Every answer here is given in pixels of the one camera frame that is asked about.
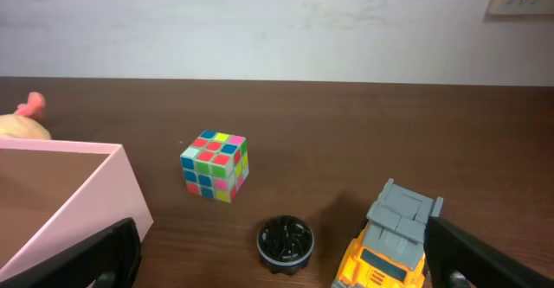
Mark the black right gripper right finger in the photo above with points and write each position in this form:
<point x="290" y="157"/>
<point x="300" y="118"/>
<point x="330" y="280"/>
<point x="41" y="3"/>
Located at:
<point x="458" y="259"/>

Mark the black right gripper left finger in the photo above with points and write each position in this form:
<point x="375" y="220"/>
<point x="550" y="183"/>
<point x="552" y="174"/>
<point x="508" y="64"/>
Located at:
<point x="107" y="259"/>

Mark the yellow grey toy truck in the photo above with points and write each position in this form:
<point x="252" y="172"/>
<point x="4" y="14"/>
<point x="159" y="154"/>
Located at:
<point x="389" y="250"/>

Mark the pink box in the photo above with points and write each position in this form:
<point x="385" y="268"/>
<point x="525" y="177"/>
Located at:
<point x="55" y="194"/>

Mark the multicoloured puzzle cube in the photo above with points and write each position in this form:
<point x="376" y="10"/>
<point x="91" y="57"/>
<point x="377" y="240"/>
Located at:
<point x="215" y="165"/>

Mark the black round ridged disc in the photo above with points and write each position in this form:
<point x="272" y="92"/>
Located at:
<point x="285" y="244"/>

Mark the yellow plush duck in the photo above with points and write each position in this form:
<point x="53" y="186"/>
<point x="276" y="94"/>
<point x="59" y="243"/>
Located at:
<point x="26" y="121"/>

